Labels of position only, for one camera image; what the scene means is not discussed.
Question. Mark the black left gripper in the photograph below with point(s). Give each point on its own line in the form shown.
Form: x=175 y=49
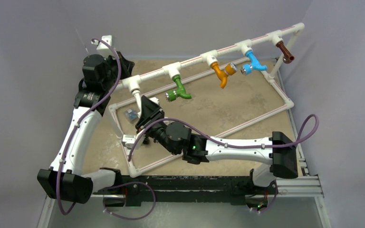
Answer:
x=126 y=66

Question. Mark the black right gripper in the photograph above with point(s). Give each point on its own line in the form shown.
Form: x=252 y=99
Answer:
x=150 y=113

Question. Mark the white faucet chrome knob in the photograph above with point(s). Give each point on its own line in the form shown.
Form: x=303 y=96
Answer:
x=137 y=95

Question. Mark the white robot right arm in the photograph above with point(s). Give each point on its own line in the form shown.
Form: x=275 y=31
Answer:
x=277 y=153

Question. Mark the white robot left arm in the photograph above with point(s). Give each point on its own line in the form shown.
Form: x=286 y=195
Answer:
x=64 y=178

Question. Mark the small clear blue box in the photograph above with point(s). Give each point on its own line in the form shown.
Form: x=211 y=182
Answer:
x=131 y=115

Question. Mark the green faucet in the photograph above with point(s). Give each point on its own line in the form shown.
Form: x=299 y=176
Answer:
x=178 y=92

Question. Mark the orange faucet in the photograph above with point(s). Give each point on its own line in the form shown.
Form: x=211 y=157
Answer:
x=223 y=75

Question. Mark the blue faucet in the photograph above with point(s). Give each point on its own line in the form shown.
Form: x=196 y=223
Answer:
x=254 y=64

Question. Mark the brown faucet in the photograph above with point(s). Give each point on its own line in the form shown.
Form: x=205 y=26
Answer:
x=287 y=55

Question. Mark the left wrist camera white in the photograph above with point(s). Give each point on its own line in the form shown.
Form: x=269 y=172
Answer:
x=104 y=47

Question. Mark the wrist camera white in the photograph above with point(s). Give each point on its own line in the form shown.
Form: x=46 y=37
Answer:
x=104 y=47
x=129 y=140

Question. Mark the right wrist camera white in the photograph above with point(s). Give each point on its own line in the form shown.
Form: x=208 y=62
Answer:
x=129 y=140

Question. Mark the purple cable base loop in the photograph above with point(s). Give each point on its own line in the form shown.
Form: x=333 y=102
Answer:
x=130 y=202

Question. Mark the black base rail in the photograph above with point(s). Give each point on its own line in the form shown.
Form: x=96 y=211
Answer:
x=235 y=190

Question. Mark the white PVC pipe frame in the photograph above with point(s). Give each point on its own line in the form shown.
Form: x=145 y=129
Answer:
x=248 y=107

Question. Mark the aluminium table frame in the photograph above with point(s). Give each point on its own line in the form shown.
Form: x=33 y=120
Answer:
x=301 y=187

